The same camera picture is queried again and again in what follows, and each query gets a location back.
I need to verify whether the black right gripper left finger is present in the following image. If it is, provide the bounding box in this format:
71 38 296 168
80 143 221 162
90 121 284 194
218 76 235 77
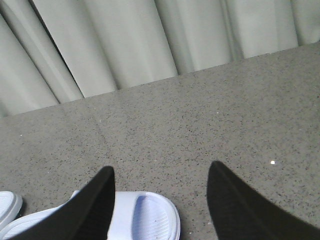
11 166 115 240

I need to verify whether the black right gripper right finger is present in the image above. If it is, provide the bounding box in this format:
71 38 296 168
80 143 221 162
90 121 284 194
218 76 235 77
206 160 320 240

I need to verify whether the light blue slipper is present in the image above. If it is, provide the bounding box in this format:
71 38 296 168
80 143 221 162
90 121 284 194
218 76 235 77
0 191 181 240
0 191 23 230

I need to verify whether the grey-white curtain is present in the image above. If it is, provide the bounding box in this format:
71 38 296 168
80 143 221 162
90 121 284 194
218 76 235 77
0 0 320 117

